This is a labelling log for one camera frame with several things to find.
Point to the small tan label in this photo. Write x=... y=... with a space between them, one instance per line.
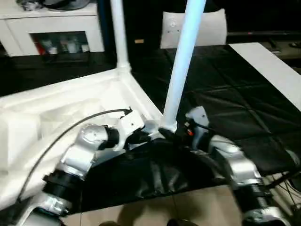
x=139 y=41

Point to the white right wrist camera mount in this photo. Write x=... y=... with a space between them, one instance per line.
x=200 y=117

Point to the black bar red light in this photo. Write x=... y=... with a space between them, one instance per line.
x=263 y=33

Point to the white flat board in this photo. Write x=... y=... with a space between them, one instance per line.
x=265 y=66

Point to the black tripod leg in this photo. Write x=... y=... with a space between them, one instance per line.
x=283 y=180

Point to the small white cup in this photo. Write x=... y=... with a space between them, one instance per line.
x=53 y=50
x=84 y=48

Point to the red bottle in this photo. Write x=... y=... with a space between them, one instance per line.
x=38 y=47

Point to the white glass-door cabinet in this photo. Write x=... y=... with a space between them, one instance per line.
x=58 y=23

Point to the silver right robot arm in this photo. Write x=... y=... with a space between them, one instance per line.
x=240 y=162

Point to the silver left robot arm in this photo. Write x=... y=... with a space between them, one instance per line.
x=80 y=153

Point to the black work mat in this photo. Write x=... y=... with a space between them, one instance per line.
x=223 y=106

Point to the black tall cabinet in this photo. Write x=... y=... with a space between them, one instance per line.
x=141 y=23

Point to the dark crumpled small pile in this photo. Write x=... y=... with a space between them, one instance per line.
x=23 y=3

